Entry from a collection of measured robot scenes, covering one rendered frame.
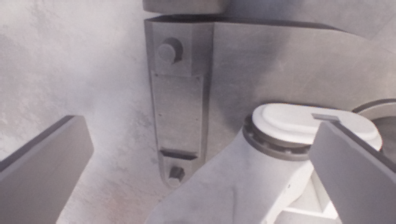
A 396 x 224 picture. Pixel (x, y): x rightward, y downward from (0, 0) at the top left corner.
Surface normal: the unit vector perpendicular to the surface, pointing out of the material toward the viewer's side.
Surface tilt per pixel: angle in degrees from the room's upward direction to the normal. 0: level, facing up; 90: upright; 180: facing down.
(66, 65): 0
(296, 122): 90
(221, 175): 90
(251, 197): 90
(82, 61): 0
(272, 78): 0
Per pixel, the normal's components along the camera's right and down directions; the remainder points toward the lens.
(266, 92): -0.21, 0.49
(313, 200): 0.02, -0.86
